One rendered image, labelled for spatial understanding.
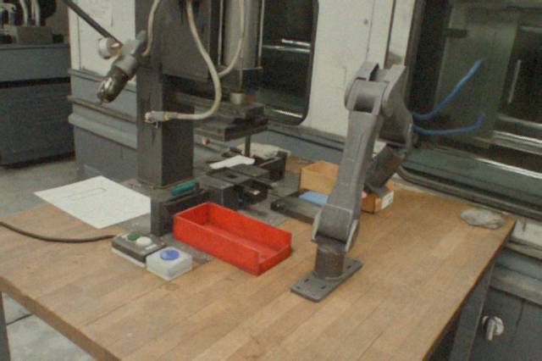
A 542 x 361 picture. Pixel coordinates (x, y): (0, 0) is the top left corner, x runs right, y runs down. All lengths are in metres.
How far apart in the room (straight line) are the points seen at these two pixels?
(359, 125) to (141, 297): 0.53
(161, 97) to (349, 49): 0.73
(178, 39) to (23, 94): 3.08
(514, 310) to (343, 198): 0.91
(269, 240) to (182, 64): 0.51
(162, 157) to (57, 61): 3.04
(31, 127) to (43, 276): 3.37
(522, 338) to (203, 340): 1.18
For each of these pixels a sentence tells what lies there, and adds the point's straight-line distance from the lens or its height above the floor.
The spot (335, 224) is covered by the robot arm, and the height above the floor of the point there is 1.03.
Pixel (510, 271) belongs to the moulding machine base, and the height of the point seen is 0.71.
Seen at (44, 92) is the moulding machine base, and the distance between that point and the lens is 4.41.
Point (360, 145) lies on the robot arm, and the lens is 1.01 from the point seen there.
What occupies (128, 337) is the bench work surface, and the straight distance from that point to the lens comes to 0.89.
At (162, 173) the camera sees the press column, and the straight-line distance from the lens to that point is 1.47.
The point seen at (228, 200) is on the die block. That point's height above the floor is 0.95.
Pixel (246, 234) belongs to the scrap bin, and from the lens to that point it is 1.19.
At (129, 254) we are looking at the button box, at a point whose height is 0.91.
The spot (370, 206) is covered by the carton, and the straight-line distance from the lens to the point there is 1.42.
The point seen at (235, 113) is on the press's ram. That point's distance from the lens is 1.27.
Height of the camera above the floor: 1.44
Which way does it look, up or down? 21 degrees down
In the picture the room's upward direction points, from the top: 5 degrees clockwise
